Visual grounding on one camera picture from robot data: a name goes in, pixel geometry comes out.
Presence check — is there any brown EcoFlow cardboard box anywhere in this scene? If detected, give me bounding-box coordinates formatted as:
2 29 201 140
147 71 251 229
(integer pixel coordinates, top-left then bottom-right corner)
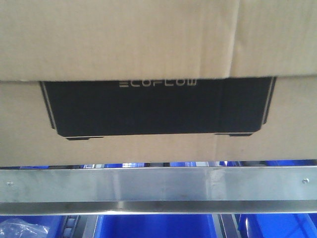
0 0 317 167

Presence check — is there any right grey shelf divider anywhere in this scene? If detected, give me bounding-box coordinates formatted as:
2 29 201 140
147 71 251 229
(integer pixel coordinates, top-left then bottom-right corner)
213 214 241 238

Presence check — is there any grey shelf divider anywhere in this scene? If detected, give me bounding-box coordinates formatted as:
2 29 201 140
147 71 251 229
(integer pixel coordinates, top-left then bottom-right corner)
59 215 99 238
213 214 241 238

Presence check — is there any left grey shelf divider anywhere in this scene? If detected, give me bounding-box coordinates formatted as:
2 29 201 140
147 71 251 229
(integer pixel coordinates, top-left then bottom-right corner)
59 215 99 238

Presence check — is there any middle blue plastic bin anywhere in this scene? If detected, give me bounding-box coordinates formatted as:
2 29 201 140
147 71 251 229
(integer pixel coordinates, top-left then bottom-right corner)
94 214 217 238

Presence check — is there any blue plastic bin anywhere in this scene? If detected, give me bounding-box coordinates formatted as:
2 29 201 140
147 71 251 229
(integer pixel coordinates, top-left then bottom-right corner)
94 214 217 238
0 216 64 238
235 213 317 238

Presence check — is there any right blue plastic bin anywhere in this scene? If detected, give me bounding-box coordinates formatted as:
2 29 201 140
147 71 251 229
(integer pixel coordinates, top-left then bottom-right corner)
235 213 317 238

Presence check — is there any left blue plastic bin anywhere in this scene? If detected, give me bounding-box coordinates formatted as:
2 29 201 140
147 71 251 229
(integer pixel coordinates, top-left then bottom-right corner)
0 216 64 238

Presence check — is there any clear plastic bag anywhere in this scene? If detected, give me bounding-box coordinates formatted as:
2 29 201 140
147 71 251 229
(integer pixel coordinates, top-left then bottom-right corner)
0 219 50 238

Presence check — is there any metal shelf front rail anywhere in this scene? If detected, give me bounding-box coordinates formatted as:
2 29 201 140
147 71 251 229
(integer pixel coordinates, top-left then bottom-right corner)
0 166 317 216

